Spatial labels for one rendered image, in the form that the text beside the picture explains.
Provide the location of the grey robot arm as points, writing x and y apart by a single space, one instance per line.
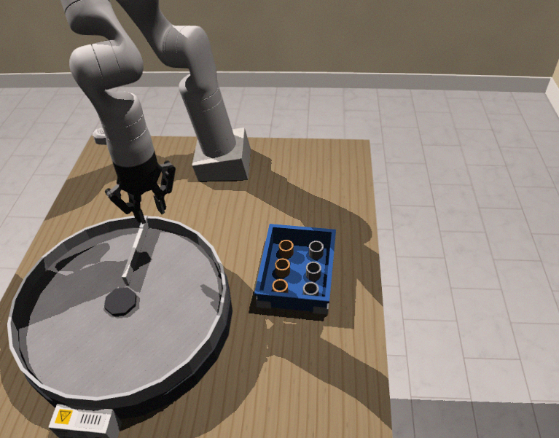
117 62

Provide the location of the bronze bushing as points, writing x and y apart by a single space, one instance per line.
282 272
286 244
280 283

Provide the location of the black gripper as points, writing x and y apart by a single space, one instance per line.
139 179

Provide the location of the grey metal bushing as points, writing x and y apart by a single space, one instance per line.
310 286
316 254
313 266

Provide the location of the blue crate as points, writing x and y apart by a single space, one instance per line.
301 237

